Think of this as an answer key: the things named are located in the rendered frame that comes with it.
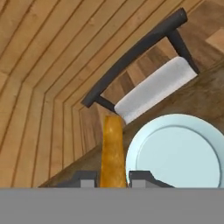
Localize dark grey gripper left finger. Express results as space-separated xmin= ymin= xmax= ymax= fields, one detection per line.
xmin=57 ymin=170 xmax=98 ymax=188

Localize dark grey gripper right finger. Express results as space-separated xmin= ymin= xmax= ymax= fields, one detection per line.
xmin=128 ymin=170 xmax=175 ymax=188

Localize black chair with white seat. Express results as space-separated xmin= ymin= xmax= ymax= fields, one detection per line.
xmin=80 ymin=7 xmax=201 ymax=126

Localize golden brown bread slice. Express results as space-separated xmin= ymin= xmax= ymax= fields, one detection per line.
xmin=99 ymin=114 xmax=129 ymax=188

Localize pale blue round plate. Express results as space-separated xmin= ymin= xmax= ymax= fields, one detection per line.
xmin=125 ymin=113 xmax=224 ymax=188

